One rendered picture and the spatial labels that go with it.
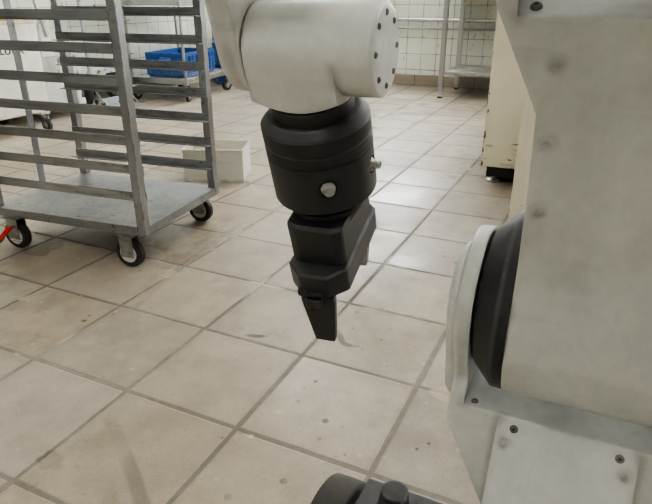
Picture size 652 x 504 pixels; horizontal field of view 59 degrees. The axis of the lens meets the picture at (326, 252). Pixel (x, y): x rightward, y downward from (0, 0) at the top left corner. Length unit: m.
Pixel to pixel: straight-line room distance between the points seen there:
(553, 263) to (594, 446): 0.16
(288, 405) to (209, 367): 0.25
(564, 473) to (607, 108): 0.28
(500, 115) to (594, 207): 2.48
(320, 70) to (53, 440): 1.09
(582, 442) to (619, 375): 0.09
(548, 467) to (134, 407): 1.04
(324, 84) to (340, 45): 0.03
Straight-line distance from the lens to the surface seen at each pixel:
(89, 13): 1.92
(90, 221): 2.08
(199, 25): 2.21
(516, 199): 2.21
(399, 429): 1.28
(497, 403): 0.51
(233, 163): 2.86
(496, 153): 2.89
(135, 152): 1.88
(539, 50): 0.35
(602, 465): 0.51
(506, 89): 2.83
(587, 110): 0.36
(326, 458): 1.21
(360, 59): 0.40
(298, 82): 0.42
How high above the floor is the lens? 0.83
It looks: 24 degrees down
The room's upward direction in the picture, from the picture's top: straight up
